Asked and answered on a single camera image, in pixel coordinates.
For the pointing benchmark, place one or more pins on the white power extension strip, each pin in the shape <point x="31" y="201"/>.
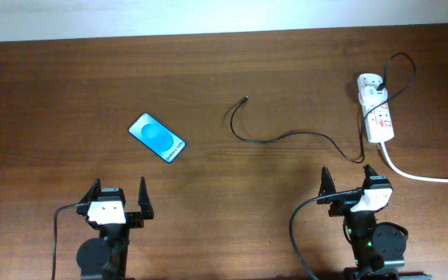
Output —
<point x="378" y="123"/>

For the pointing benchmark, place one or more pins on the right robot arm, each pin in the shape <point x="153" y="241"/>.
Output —
<point x="378" y="247"/>

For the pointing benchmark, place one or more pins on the white charger plug adapter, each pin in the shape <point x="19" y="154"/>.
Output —
<point x="370" y="96"/>

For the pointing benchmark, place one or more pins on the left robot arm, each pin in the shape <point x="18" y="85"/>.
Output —
<point x="105" y="257"/>

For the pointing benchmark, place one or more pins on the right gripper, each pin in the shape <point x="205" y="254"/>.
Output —
<point x="337" y="209"/>

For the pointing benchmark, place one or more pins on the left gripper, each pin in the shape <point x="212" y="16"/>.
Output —
<point x="133" y="218"/>

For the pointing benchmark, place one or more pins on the blue Galaxy smartphone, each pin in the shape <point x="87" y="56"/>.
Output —
<point x="157" y="137"/>

